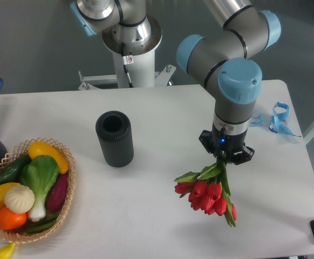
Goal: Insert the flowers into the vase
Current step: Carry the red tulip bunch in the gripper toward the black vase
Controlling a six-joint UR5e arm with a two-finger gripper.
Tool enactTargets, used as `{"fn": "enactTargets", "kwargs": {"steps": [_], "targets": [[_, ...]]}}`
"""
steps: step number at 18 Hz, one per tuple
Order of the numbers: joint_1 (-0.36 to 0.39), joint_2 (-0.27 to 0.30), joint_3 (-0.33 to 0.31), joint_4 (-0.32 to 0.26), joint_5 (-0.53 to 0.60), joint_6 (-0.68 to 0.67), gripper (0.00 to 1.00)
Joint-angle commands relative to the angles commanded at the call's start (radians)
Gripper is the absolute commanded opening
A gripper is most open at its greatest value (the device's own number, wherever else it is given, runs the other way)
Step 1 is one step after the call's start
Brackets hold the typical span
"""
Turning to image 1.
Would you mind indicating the black ribbed vase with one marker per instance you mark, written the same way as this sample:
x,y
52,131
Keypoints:
x,y
114,131

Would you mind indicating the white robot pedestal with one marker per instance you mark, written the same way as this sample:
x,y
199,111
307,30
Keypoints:
x,y
133,51

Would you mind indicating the white steamed bun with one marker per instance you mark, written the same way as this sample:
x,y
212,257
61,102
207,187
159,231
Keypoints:
x,y
19,199

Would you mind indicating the dark green cucumber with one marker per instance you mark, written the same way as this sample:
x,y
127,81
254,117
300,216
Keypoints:
x,y
12,172

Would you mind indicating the yellow banana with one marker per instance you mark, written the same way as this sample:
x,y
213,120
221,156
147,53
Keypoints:
x,y
7,251

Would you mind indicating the green vegetable in basket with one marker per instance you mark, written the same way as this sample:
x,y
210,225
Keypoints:
x,y
41,225

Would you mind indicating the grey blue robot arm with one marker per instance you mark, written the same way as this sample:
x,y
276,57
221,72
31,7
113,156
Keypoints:
x,y
223,66

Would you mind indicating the purple sweet potato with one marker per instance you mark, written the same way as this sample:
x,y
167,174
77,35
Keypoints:
x,y
57,195

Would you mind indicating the woven bamboo basket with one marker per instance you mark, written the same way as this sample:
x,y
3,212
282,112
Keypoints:
x,y
18,235

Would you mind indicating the blue ribbon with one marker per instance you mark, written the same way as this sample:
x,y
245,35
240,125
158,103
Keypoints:
x,y
277,122

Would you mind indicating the green bok choy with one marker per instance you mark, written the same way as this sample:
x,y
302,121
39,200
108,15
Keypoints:
x,y
40,175

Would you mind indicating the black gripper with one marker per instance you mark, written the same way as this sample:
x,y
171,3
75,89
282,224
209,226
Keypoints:
x,y
223,146

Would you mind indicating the orange tangerine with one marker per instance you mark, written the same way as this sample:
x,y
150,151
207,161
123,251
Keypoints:
x,y
10,220

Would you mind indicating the red tulip bouquet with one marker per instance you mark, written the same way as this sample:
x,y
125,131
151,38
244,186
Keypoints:
x,y
208,191

